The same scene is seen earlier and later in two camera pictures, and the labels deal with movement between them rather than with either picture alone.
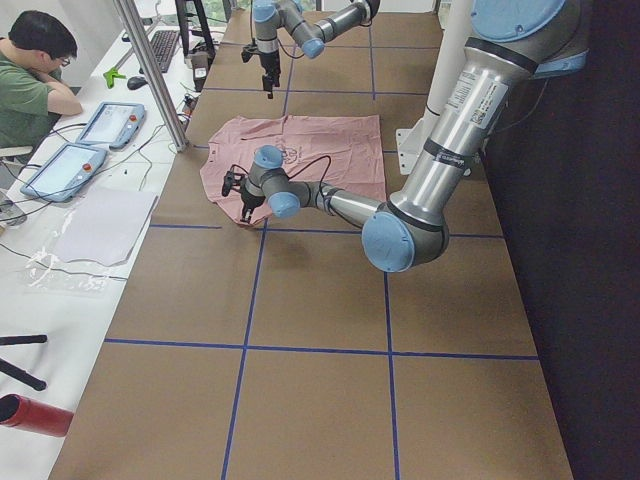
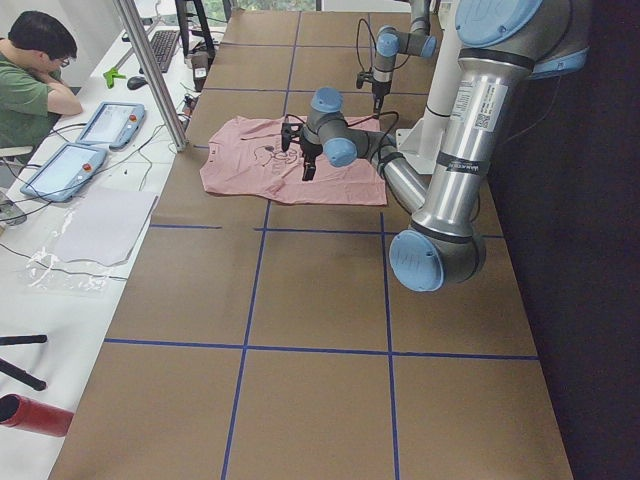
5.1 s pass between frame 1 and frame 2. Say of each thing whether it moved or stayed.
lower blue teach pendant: stayed
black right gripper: moved
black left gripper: moved
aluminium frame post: stayed
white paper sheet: stayed
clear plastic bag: stayed
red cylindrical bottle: stayed
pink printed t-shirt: moved
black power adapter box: stayed
